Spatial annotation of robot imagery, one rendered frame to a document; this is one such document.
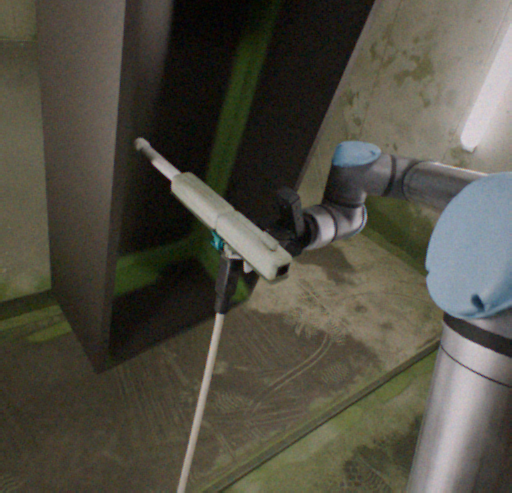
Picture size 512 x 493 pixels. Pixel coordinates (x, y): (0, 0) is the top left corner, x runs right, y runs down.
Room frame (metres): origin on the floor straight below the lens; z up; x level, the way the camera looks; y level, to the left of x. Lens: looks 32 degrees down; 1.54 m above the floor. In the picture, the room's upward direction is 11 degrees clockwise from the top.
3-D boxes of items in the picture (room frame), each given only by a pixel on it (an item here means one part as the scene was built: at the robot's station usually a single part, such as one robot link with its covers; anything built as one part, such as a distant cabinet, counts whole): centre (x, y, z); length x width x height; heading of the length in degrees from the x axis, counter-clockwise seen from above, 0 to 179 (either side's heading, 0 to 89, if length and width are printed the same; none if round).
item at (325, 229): (0.77, -0.10, 1.10); 0.10 x 0.05 x 0.09; 46
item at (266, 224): (0.71, -0.05, 1.09); 0.12 x 0.08 x 0.09; 136
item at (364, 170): (0.84, -0.18, 1.21); 0.12 x 0.09 x 0.12; 96
